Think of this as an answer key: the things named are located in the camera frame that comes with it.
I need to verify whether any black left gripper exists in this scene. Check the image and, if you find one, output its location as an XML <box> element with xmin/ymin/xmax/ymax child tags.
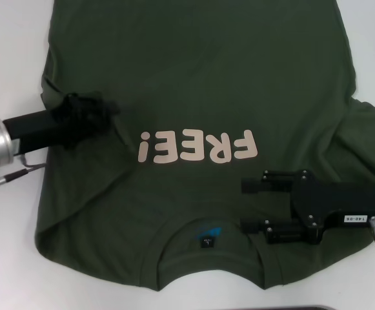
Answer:
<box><xmin>3</xmin><ymin>92</ymin><xmax>121</xmax><ymax>154</ymax></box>

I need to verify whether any dark green FREE T-shirt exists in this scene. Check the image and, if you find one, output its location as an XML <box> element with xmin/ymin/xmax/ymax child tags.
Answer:
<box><xmin>34</xmin><ymin>0</ymin><xmax>375</xmax><ymax>282</ymax></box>

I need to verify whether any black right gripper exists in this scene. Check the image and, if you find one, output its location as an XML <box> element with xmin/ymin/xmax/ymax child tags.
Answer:
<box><xmin>240</xmin><ymin>170</ymin><xmax>375</xmax><ymax>245</ymax></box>

